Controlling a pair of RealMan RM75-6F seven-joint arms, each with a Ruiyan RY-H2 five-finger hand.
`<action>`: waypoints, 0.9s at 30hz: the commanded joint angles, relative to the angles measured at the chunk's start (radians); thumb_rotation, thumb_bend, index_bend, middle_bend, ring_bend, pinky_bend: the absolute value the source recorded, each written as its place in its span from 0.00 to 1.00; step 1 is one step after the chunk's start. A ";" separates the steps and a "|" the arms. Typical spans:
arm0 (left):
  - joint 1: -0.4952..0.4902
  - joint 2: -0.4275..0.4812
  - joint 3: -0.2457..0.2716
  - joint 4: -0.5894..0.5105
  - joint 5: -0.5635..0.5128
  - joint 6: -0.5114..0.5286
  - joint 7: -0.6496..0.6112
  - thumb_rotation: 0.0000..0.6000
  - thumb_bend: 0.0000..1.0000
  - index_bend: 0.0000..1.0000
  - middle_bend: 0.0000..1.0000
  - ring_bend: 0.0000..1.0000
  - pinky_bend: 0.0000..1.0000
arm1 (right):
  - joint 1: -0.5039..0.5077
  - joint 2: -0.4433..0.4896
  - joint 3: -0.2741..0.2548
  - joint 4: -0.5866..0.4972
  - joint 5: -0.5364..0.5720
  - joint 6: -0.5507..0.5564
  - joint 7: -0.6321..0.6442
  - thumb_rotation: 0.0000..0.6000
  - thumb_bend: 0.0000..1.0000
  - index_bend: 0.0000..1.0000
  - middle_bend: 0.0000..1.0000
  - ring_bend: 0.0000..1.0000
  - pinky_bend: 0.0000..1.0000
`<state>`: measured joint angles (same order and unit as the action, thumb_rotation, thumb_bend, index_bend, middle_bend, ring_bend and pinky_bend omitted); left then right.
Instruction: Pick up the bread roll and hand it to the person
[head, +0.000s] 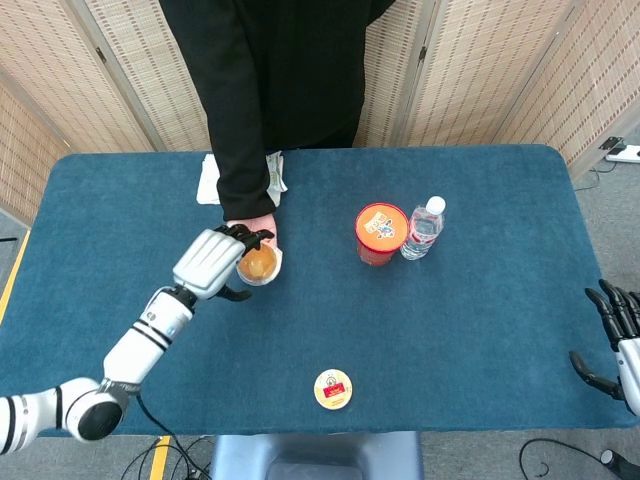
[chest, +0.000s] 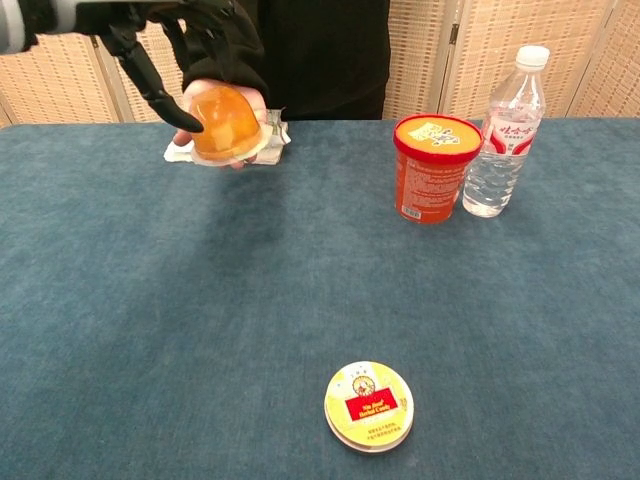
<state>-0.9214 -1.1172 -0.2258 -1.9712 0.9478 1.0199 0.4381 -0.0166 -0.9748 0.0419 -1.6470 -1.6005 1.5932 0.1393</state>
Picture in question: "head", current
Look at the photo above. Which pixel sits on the blue table cloth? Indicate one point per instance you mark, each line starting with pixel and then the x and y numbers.
pixel 450 325

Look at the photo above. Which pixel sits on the white power strip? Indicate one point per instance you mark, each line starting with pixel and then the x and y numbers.
pixel 625 153

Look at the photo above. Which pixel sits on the clear plastic water bottle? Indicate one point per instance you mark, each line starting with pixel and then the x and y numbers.
pixel 422 235

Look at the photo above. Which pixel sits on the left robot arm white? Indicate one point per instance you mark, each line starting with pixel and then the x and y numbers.
pixel 137 350

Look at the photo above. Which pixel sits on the orange tub with lid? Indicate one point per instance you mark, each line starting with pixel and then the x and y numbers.
pixel 381 230

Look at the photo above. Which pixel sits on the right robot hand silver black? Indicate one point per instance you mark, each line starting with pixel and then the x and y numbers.
pixel 629 360

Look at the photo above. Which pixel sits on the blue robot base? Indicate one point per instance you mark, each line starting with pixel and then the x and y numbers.
pixel 315 455

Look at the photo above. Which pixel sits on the person's right hand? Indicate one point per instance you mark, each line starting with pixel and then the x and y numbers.
pixel 260 223

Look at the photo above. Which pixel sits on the white tissue pack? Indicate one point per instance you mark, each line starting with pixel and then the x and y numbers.
pixel 207 180

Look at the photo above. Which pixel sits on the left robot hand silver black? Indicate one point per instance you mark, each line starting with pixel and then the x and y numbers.
pixel 207 262

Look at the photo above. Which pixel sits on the person's torso black clothes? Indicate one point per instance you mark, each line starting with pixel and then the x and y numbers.
pixel 280 70

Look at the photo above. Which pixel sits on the orange jelly cup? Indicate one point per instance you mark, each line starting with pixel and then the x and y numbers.
pixel 257 265

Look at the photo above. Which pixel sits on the person's right forearm black sleeve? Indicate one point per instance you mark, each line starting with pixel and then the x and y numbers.
pixel 245 190

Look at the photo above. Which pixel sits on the dark metal screen hinge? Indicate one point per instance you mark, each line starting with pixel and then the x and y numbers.
pixel 422 54
pixel 101 54

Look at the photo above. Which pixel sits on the woven bamboo folding screen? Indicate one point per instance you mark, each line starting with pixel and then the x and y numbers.
pixel 55 70
pixel 500 75

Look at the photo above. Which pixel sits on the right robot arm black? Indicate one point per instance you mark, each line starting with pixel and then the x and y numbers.
pixel 622 465

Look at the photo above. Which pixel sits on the small round yellow lid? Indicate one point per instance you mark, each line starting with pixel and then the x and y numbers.
pixel 333 389

